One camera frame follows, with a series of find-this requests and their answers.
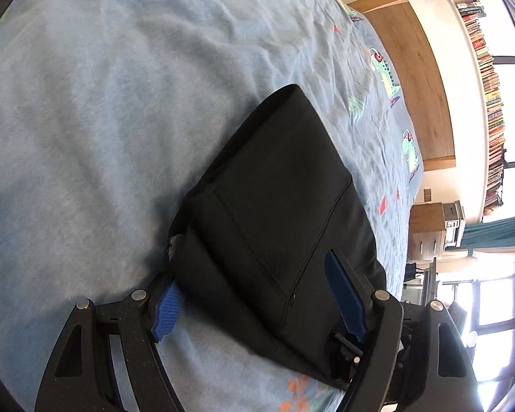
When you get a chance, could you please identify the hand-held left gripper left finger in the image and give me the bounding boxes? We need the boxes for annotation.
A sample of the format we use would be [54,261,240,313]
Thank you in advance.
[34,271,185,412]

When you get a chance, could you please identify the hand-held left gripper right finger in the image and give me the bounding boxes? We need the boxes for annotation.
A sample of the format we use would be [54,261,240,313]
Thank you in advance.
[325,247,483,412]

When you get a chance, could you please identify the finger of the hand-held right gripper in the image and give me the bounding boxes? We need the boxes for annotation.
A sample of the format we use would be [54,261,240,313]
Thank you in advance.
[331,331,363,385]

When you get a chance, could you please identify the black pants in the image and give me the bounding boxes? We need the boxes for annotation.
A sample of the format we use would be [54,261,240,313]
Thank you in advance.
[167,84,388,392]

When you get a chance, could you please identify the desk with dark edge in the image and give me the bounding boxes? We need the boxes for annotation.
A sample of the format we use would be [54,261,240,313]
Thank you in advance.
[404,257,440,302]

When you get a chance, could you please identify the wooden dresser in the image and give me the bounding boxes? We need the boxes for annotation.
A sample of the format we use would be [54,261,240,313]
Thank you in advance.
[409,202,448,263]

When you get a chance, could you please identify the white printer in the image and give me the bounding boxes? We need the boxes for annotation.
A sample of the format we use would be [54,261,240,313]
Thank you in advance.
[442,200,467,248]

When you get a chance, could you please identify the dark framed window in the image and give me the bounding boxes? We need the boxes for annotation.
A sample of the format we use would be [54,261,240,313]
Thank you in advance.
[438,261,515,384]

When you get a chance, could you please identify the blue printed bed sheet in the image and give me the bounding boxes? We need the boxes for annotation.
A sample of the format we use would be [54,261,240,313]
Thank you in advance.
[0,0,425,412]

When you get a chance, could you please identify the wooden headboard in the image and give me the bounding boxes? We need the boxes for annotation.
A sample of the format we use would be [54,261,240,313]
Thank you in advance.
[347,0,456,173]

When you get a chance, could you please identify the row of books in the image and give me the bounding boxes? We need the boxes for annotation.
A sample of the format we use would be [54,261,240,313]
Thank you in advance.
[453,0,510,217]

